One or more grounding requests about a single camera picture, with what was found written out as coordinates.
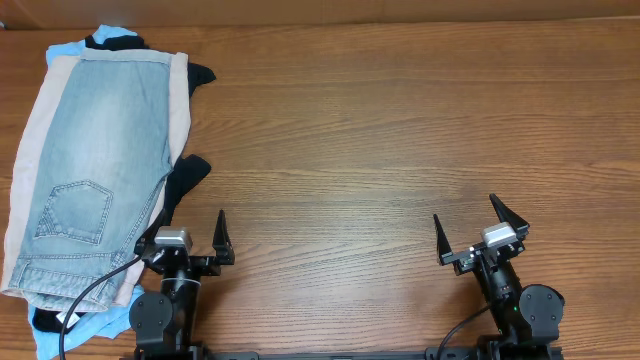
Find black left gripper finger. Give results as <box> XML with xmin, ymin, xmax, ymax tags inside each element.
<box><xmin>212</xmin><ymin>210</ymin><xmax>234</xmax><ymax>261</ymax></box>
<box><xmin>134</xmin><ymin>209</ymin><xmax>166</xmax><ymax>255</ymax></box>

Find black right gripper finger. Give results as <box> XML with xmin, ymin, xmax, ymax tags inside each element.
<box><xmin>489</xmin><ymin>193</ymin><xmax>530</xmax><ymax>235</ymax></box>
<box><xmin>433</xmin><ymin>214</ymin><xmax>453</xmax><ymax>264</ymax></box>

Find light blue denim shorts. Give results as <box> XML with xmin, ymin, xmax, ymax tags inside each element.
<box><xmin>9</xmin><ymin>49</ymin><xmax>171</xmax><ymax>312</ymax></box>

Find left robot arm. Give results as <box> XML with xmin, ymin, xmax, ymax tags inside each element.
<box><xmin>129</xmin><ymin>211</ymin><xmax>235</xmax><ymax>359</ymax></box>

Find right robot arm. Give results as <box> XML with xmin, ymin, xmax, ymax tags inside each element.
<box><xmin>433</xmin><ymin>193</ymin><xmax>565</xmax><ymax>359</ymax></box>

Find black garment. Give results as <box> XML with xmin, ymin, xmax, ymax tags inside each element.
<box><xmin>32</xmin><ymin>34</ymin><xmax>218</xmax><ymax>335</ymax></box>

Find light blue garment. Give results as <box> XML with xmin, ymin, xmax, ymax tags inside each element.
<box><xmin>28</xmin><ymin>25</ymin><xmax>147</xmax><ymax>360</ymax></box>

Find beige folded shorts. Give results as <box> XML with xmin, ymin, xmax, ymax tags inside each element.
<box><xmin>1</xmin><ymin>52</ymin><xmax>191</xmax><ymax>298</ymax></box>

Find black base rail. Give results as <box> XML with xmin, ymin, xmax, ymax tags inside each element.
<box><xmin>119</xmin><ymin>345</ymin><xmax>566</xmax><ymax>360</ymax></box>

